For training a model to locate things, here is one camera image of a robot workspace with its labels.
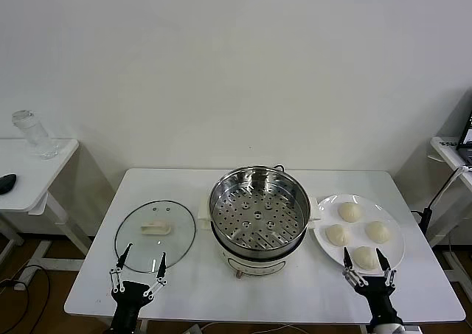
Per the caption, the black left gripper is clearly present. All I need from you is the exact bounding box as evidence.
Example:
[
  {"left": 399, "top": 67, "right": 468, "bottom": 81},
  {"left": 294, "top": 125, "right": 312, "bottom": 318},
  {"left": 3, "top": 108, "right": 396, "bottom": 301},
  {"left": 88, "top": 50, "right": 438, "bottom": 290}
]
[{"left": 108, "top": 243, "right": 170, "bottom": 334}]

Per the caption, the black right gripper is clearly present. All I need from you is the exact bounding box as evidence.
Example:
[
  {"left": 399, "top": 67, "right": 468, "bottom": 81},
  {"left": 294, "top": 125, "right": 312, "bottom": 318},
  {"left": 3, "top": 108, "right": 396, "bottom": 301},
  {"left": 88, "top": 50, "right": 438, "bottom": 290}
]
[{"left": 341, "top": 246, "right": 399, "bottom": 327}]

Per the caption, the white steamed baozi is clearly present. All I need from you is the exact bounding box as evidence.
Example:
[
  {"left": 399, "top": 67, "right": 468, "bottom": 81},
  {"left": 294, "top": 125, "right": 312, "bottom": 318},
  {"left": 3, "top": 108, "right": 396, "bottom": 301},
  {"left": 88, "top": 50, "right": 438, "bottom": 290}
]
[
  {"left": 325, "top": 223, "right": 351, "bottom": 246},
  {"left": 364, "top": 220, "right": 392, "bottom": 244},
  {"left": 352, "top": 246, "right": 381, "bottom": 271},
  {"left": 338, "top": 201, "right": 363, "bottom": 224}
]

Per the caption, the glass lid with cream handle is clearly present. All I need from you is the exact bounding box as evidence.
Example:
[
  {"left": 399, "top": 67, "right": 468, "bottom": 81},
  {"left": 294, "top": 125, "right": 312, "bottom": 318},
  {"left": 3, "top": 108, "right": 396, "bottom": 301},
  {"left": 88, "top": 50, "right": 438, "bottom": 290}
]
[{"left": 114, "top": 200, "right": 197, "bottom": 274}]

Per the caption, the perforated stainless steel steamer basket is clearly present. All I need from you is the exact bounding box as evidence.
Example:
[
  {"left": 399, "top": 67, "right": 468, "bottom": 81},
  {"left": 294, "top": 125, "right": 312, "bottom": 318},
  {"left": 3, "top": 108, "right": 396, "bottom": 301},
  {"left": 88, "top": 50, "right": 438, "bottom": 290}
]
[{"left": 208, "top": 166, "right": 310, "bottom": 258}]

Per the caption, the white round plate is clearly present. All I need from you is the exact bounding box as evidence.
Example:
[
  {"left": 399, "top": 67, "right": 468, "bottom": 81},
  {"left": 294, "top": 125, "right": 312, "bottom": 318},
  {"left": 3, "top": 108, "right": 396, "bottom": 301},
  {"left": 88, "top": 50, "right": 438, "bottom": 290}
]
[{"left": 313, "top": 193, "right": 406, "bottom": 275}]

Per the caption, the white electric cooker pot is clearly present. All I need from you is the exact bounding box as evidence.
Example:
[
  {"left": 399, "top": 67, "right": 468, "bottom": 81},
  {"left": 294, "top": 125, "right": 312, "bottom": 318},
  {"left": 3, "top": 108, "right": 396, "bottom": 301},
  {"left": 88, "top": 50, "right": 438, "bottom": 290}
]
[{"left": 197, "top": 195, "right": 322, "bottom": 279}]

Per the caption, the white side table with laptop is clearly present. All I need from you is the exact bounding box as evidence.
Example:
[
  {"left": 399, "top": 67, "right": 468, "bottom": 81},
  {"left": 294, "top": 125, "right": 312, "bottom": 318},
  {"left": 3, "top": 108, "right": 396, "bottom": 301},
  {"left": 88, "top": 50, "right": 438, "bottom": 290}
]
[{"left": 429, "top": 136, "right": 472, "bottom": 298}]

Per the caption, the black computer mouse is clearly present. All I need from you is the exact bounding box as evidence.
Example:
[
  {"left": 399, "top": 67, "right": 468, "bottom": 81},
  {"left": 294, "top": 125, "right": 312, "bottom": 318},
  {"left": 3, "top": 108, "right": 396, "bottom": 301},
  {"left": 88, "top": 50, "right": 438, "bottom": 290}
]
[{"left": 0, "top": 173, "right": 18, "bottom": 195}]

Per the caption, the dark laptop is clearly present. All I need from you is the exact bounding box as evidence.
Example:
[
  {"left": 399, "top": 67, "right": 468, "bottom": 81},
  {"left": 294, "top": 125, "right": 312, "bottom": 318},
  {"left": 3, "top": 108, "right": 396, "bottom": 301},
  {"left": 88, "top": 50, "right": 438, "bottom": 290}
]
[{"left": 456, "top": 107, "right": 472, "bottom": 165}]

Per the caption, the clear plastic water bottle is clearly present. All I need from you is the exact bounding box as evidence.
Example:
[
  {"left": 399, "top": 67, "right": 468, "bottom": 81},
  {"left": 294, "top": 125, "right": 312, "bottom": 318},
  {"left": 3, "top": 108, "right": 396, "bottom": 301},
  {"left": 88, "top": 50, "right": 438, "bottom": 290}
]
[{"left": 11, "top": 109, "right": 60, "bottom": 161}]

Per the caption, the black cable with adapter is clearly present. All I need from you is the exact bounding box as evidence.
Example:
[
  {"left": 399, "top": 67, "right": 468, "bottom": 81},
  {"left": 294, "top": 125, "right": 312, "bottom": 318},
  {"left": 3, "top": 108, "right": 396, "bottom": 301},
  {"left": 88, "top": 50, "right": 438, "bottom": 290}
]
[{"left": 410, "top": 170, "right": 460, "bottom": 239}]

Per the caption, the black floor cable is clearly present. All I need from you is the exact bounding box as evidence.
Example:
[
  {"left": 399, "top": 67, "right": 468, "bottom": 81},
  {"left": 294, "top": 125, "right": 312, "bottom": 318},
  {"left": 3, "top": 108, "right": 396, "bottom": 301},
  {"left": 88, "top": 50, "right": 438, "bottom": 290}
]
[{"left": 0, "top": 263, "right": 51, "bottom": 334}]

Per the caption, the white cable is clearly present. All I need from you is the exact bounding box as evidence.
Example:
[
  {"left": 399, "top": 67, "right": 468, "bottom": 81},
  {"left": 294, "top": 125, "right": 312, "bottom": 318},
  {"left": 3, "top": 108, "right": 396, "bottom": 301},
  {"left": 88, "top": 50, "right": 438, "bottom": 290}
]
[{"left": 440, "top": 165, "right": 472, "bottom": 198}]

